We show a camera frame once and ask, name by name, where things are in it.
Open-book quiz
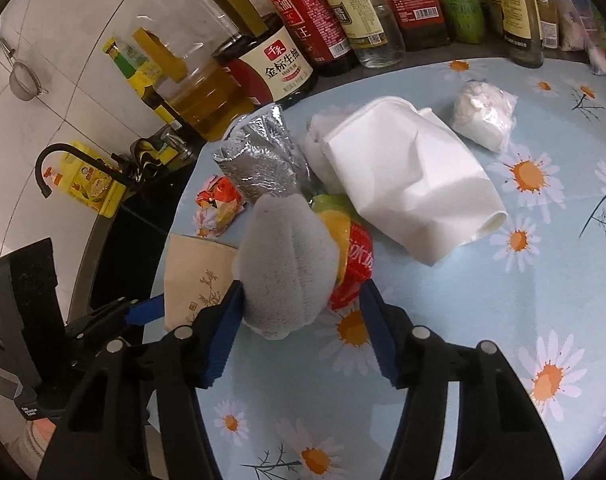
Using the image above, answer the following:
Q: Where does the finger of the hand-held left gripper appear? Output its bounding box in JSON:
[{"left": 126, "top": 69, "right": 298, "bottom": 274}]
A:
[
  {"left": 63, "top": 312, "right": 130, "bottom": 357},
  {"left": 90, "top": 294, "right": 168, "bottom": 328}
]

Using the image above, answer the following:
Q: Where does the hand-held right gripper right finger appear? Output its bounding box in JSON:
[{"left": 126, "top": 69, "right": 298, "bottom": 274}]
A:
[{"left": 360, "top": 280, "right": 566, "bottom": 480}]

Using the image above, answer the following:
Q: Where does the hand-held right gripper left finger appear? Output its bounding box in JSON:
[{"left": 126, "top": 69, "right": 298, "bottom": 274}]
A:
[{"left": 38, "top": 280, "right": 245, "bottom": 480}]

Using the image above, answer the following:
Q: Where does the brown paper napkin packet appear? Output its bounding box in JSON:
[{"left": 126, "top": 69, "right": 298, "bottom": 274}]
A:
[{"left": 162, "top": 232, "right": 241, "bottom": 333}]

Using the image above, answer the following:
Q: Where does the red yellow plastic wrapper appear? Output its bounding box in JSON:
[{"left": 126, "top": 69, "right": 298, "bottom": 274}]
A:
[{"left": 310, "top": 192, "right": 379, "bottom": 313}]

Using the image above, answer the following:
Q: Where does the grey knitted cloth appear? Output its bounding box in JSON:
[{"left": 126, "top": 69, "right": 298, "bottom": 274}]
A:
[{"left": 232, "top": 194, "right": 341, "bottom": 342}]

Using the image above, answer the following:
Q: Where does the red orange snack wrapper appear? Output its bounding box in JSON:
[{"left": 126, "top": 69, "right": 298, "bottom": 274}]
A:
[{"left": 193, "top": 175, "right": 254, "bottom": 238}]

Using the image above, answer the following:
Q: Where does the silver foil bag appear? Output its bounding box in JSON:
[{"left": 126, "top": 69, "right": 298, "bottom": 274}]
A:
[{"left": 213, "top": 102, "right": 314, "bottom": 211}]

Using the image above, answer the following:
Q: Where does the white plastic bag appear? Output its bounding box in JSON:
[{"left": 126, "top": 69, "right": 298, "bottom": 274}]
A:
[{"left": 452, "top": 80, "right": 518, "bottom": 153}]

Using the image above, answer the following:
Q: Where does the person's left forearm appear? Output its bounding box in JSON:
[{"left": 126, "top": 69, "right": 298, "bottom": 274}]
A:
[{"left": 3, "top": 417, "right": 60, "bottom": 480}]

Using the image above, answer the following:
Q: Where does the black kitchen sink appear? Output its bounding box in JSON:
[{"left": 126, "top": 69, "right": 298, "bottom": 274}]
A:
[{"left": 70, "top": 180, "right": 199, "bottom": 341}]

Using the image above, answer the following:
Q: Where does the daisy print table mat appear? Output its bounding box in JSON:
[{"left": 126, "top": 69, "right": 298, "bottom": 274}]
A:
[{"left": 138, "top": 57, "right": 606, "bottom": 480}]

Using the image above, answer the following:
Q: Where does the yellow dish soap package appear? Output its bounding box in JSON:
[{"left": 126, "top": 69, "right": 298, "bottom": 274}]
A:
[{"left": 42, "top": 140, "right": 129, "bottom": 218}]

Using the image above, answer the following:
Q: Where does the black kitchen faucet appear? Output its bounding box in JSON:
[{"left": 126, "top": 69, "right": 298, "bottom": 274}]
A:
[{"left": 34, "top": 142, "right": 139, "bottom": 200}]

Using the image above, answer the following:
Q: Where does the large clear cooking oil jug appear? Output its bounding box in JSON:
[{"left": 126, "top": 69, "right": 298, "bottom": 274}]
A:
[{"left": 130, "top": 0, "right": 256, "bottom": 143}]

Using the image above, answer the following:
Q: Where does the metal mesh strainer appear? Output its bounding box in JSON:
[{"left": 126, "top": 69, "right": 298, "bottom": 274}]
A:
[{"left": 0, "top": 37, "right": 49, "bottom": 101}]

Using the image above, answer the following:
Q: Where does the yellow label oil bottle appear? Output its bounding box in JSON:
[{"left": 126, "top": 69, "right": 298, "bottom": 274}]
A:
[{"left": 102, "top": 35, "right": 179, "bottom": 126}]

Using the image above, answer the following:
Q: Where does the large dark soy sauce jug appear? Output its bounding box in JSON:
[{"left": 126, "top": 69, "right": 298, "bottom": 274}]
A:
[{"left": 203, "top": 0, "right": 319, "bottom": 108}]

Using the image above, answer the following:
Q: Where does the red label soy sauce bottle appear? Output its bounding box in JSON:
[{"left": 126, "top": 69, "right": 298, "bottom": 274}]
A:
[{"left": 255, "top": 0, "right": 359, "bottom": 78}]

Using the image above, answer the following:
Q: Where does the clear white vinegar bottle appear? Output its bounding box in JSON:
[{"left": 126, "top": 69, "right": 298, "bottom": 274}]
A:
[{"left": 310, "top": 0, "right": 406, "bottom": 68}]

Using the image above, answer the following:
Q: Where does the red label gold cap bottle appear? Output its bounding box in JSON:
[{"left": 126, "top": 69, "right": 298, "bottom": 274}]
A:
[{"left": 365, "top": 0, "right": 451, "bottom": 51}]

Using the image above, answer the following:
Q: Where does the green label oil bottle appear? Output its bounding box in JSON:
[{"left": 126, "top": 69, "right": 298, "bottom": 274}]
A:
[{"left": 430, "top": 0, "right": 486, "bottom": 45}]

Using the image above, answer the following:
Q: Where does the dark bottle with cream label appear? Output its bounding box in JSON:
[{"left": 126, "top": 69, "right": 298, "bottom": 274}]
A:
[{"left": 493, "top": 0, "right": 544, "bottom": 68}]

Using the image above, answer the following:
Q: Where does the clear plastic bag package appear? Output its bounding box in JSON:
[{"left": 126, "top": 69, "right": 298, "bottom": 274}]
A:
[{"left": 543, "top": 0, "right": 606, "bottom": 76}]

